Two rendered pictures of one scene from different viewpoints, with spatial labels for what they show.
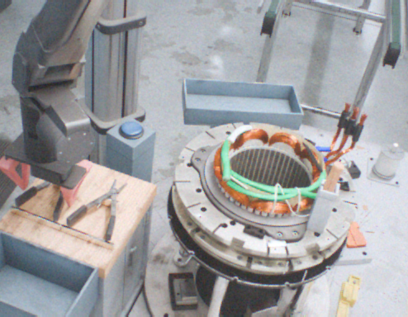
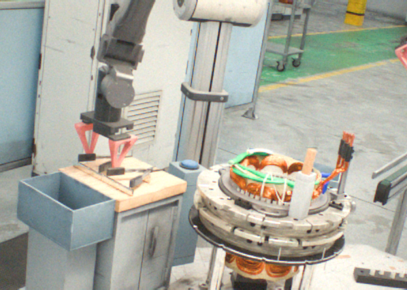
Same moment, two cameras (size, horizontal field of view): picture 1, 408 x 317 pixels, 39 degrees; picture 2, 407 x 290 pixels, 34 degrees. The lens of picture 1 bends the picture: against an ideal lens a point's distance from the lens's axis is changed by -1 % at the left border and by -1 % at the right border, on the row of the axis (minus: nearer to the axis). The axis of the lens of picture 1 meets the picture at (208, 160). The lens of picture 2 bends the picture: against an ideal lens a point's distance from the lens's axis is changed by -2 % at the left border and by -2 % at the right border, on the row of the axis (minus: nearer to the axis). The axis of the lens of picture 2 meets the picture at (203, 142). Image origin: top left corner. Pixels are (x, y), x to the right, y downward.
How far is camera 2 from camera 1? 0.75 m
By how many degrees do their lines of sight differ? 32
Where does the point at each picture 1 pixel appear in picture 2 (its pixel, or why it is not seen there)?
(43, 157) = (103, 116)
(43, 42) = (117, 20)
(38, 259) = (79, 196)
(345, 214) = (329, 218)
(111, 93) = (188, 155)
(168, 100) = not seen: hidden behind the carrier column
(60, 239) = (98, 183)
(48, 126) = (107, 79)
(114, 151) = not seen: hidden behind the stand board
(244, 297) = not seen: outside the picture
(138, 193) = (169, 181)
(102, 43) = (188, 108)
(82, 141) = (125, 90)
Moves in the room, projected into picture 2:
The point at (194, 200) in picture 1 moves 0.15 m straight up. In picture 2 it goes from (207, 184) to (218, 114)
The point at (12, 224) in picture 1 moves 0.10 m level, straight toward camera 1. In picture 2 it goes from (71, 170) to (60, 188)
